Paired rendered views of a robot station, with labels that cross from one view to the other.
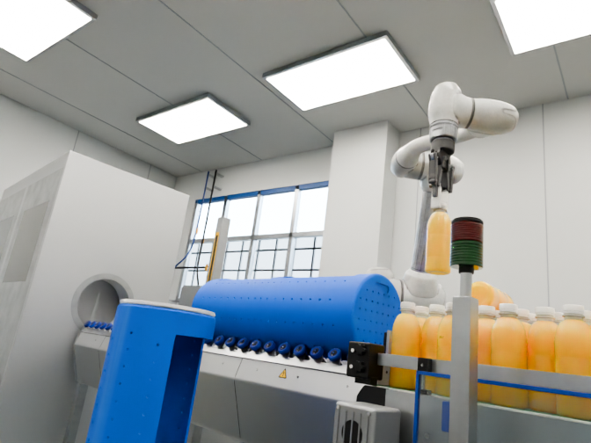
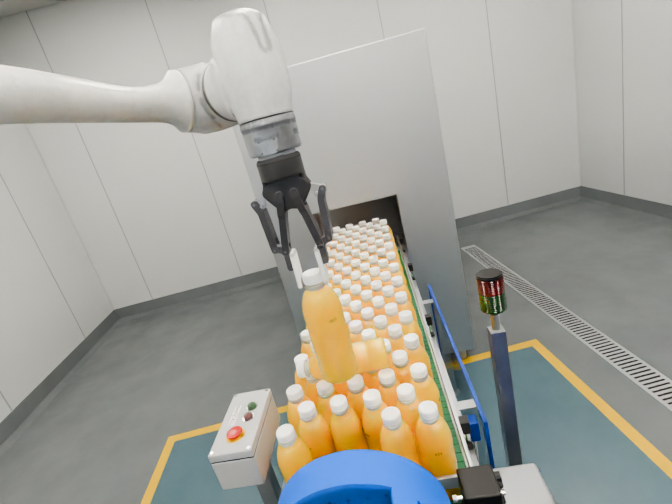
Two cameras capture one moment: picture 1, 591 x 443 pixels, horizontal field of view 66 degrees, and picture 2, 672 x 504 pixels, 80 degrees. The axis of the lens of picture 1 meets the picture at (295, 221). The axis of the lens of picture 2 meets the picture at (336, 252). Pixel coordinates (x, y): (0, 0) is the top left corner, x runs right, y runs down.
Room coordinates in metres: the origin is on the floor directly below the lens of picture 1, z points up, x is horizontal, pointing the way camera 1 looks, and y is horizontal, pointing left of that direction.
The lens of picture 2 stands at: (1.71, 0.12, 1.71)
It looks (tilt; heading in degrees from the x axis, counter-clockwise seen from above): 18 degrees down; 231
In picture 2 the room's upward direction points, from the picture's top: 15 degrees counter-clockwise
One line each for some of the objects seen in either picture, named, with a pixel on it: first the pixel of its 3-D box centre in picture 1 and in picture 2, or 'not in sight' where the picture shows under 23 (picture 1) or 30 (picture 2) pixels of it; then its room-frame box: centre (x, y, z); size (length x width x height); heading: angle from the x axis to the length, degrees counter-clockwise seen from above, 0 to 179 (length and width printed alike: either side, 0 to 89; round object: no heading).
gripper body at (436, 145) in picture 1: (441, 155); (285, 182); (1.33, -0.44, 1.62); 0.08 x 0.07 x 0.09; 132
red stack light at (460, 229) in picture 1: (466, 234); (490, 283); (0.89, -0.35, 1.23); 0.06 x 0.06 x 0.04
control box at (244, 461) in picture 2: not in sight; (247, 434); (1.46, -0.70, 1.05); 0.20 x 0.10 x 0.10; 44
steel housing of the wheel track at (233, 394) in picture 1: (191, 375); not in sight; (2.17, 0.38, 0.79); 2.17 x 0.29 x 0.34; 44
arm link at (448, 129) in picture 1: (443, 134); (272, 137); (1.33, -0.45, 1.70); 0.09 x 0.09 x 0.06
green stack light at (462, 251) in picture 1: (466, 255); (492, 299); (0.89, -0.35, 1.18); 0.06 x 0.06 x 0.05
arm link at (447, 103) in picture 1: (448, 105); (247, 69); (1.33, -0.46, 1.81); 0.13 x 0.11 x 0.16; 90
